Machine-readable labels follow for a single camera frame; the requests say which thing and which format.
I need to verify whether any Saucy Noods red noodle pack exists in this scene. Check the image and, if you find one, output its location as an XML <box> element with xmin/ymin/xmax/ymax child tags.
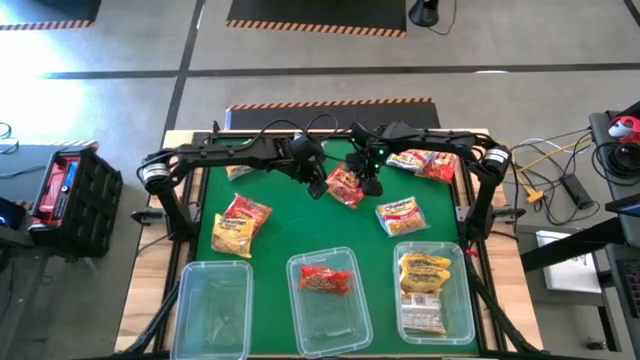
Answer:
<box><xmin>222</xmin><ymin>192</ymin><xmax>274</xmax><ymax>236</ymax></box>
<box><xmin>324</xmin><ymin>162</ymin><xmax>367</xmax><ymax>210</ymax></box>
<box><xmin>298</xmin><ymin>264</ymin><xmax>354</xmax><ymax>297</ymax></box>
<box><xmin>414</xmin><ymin>150</ymin><xmax>459</xmax><ymax>185</ymax></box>

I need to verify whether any coiled black cable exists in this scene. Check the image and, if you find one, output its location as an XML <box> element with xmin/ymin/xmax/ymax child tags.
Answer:
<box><xmin>591</xmin><ymin>141</ymin><xmax>640</xmax><ymax>181</ymax></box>

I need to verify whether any black device with blue light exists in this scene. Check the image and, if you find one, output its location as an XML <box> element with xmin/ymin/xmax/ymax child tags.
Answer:
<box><xmin>0</xmin><ymin>196</ymin><xmax>29</xmax><ymax>247</ymax></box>

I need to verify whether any black keyboard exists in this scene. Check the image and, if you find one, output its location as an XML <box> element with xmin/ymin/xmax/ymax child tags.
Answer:
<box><xmin>618</xmin><ymin>258</ymin><xmax>640</xmax><ymax>321</ymax></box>

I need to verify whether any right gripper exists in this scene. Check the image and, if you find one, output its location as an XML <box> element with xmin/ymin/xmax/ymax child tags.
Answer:
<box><xmin>344</xmin><ymin>123</ymin><xmax>402</xmax><ymax>198</ymax></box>

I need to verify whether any black desk frame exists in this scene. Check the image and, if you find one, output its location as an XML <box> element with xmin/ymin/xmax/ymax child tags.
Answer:
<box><xmin>518</xmin><ymin>215</ymin><xmax>626</xmax><ymax>275</ymax></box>

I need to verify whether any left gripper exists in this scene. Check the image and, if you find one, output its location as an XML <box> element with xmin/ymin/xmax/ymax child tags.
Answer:
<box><xmin>278</xmin><ymin>132</ymin><xmax>332</xmax><ymax>202</ymax></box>

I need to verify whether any black and red tool case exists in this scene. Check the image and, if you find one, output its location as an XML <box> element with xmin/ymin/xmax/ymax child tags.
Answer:
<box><xmin>27</xmin><ymin>146</ymin><xmax>125</xmax><ymax>260</ymax></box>

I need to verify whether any red and white device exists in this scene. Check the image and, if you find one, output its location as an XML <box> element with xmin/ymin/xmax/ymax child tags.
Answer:
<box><xmin>607</xmin><ymin>114</ymin><xmax>640</xmax><ymax>146</ymax></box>

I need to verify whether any green table mat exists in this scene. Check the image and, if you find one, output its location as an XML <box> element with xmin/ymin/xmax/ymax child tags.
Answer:
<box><xmin>193</xmin><ymin>137</ymin><xmax>481</xmax><ymax>357</ymax></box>

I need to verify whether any yellow cable with plug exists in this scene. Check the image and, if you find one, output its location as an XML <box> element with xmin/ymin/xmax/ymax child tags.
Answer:
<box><xmin>514</xmin><ymin>135</ymin><xmax>594</xmax><ymax>205</ymax></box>

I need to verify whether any clear plastic bin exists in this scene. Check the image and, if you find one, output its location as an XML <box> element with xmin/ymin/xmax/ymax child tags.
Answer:
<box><xmin>392</xmin><ymin>240</ymin><xmax>476</xmax><ymax>347</ymax></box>
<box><xmin>169</xmin><ymin>259</ymin><xmax>255</xmax><ymax>360</ymax></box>
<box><xmin>285</xmin><ymin>245</ymin><xmax>375</xmax><ymax>359</ymax></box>

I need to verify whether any black aluminium table frame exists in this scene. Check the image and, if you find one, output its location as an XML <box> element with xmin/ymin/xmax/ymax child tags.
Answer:
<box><xmin>112</xmin><ymin>128</ymin><xmax>549</xmax><ymax>360</ymax></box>

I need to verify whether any Maruchan creamy chicken ramen pack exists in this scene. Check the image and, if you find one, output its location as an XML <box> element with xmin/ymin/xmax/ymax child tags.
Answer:
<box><xmin>398</xmin><ymin>251</ymin><xmax>453</xmax><ymax>274</ymax></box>
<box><xmin>399</xmin><ymin>290</ymin><xmax>447</xmax><ymax>335</ymax></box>
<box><xmin>210</xmin><ymin>213</ymin><xmax>257</xmax><ymax>260</ymax></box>
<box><xmin>398</xmin><ymin>267</ymin><xmax>451</xmax><ymax>295</ymax></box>

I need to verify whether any white board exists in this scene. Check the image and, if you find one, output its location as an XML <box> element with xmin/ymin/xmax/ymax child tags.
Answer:
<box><xmin>535</xmin><ymin>229</ymin><xmax>604</xmax><ymax>295</ymax></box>

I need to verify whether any black stand base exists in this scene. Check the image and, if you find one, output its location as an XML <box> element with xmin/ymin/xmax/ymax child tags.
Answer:
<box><xmin>407</xmin><ymin>0</ymin><xmax>441</xmax><ymax>29</ymax></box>

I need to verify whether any black side desk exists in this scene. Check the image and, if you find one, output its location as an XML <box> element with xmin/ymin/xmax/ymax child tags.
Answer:
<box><xmin>588</xmin><ymin>99</ymin><xmax>640</xmax><ymax>204</ymax></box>

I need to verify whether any black power adapter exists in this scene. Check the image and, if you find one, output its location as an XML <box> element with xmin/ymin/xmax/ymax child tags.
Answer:
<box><xmin>558</xmin><ymin>172</ymin><xmax>596</xmax><ymax>211</ymax></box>

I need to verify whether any black hazard-striped floor mat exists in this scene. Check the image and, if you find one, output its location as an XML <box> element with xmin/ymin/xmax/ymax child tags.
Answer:
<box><xmin>0</xmin><ymin>0</ymin><xmax>104</xmax><ymax>32</ymax></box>
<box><xmin>223</xmin><ymin>97</ymin><xmax>442</xmax><ymax>132</ymax></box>
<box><xmin>0</xmin><ymin>139</ymin><xmax>100</xmax><ymax>211</ymax></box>
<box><xmin>225</xmin><ymin>0</ymin><xmax>408</xmax><ymax>39</ymax></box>

